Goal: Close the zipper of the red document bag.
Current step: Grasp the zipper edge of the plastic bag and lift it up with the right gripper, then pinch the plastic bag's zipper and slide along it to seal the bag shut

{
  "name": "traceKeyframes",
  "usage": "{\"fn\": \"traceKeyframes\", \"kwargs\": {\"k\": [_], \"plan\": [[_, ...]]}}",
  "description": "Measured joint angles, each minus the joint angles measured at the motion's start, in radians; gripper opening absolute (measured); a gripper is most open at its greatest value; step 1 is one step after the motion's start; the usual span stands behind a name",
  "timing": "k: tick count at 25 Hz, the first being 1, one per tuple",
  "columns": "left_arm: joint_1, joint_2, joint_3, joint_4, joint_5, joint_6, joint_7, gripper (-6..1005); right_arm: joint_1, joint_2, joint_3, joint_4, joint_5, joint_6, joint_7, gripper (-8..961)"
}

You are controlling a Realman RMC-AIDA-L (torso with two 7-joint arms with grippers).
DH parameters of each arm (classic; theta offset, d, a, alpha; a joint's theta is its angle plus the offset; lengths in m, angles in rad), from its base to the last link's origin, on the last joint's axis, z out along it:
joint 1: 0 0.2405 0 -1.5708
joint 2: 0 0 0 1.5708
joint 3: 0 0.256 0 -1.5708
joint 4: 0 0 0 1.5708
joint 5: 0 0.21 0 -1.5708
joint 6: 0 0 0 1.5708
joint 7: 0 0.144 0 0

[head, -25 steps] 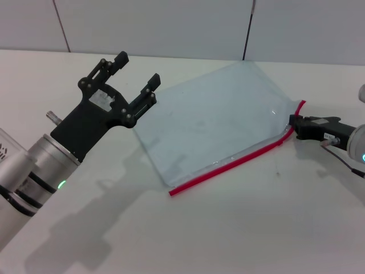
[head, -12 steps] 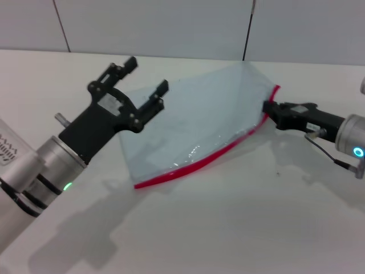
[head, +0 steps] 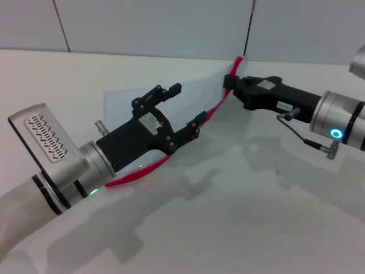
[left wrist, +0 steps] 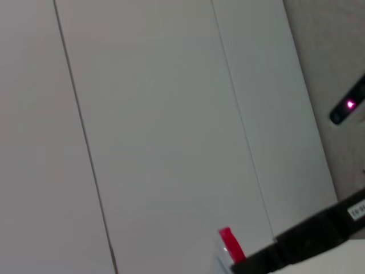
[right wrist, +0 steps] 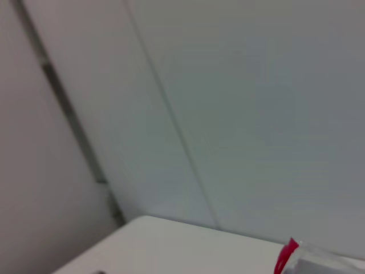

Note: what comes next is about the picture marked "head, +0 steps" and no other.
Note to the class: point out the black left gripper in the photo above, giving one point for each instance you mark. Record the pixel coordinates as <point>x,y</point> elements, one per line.
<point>134,137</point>

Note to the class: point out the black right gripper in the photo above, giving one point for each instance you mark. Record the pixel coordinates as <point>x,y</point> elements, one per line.
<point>273,95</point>

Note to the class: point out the clear document bag red zipper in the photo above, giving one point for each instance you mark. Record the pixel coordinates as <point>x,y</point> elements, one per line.
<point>199,94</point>

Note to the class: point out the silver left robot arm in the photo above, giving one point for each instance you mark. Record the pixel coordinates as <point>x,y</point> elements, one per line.
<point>94,167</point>

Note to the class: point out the metal plug on left gripper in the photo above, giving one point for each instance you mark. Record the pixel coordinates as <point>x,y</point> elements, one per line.
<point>101,127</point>

